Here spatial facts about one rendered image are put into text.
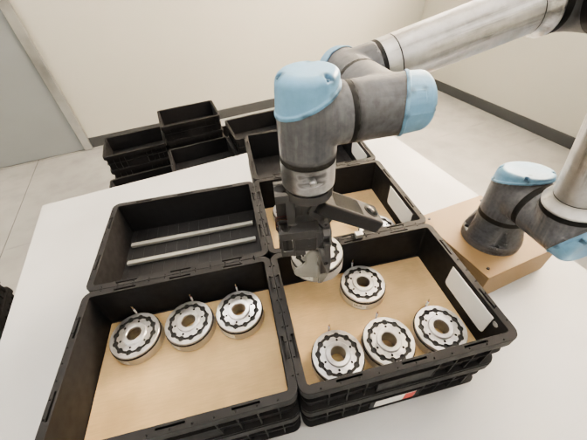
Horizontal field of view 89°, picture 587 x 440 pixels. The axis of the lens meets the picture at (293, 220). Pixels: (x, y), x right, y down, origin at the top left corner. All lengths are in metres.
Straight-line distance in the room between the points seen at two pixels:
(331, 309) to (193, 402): 0.33
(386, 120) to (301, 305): 0.48
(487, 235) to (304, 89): 0.73
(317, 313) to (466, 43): 0.57
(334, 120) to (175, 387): 0.57
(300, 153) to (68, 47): 3.17
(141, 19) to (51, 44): 0.75
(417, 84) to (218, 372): 0.60
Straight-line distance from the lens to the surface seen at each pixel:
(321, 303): 0.73
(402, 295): 0.77
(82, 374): 0.74
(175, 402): 0.69
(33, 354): 1.09
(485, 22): 0.58
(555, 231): 0.81
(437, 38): 0.54
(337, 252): 0.59
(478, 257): 0.95
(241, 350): 0.69
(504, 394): 0.89
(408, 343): 0.68
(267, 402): 0.55
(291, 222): 0.45
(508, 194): 0.88
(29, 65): 3.52
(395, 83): 0.39
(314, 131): 0.35
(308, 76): 0.34
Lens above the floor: 1.45
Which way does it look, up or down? 44 degrees down
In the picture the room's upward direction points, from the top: 4 degrees counter-clockwise
